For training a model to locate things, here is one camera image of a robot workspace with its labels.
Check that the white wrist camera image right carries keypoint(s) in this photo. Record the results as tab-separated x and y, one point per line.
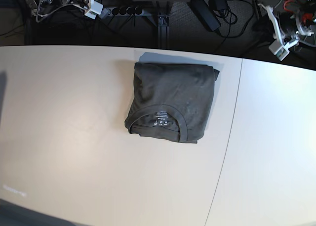
278	50

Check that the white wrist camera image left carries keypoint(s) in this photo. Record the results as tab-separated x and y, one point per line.
93	10

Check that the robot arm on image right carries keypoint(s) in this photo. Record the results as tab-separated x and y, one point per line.
292	5

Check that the dark grey T-shirt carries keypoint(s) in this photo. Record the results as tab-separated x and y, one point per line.
173	96

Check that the aluminium frame post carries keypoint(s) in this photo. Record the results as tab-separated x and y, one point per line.
163	32

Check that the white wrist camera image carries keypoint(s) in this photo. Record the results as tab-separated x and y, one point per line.
93	10
278	50

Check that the black power adapter brick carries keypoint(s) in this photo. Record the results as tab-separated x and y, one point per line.
207	17

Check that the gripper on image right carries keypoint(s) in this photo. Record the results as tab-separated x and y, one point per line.
291	26

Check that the black power strip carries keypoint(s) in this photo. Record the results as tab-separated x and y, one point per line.
122	11

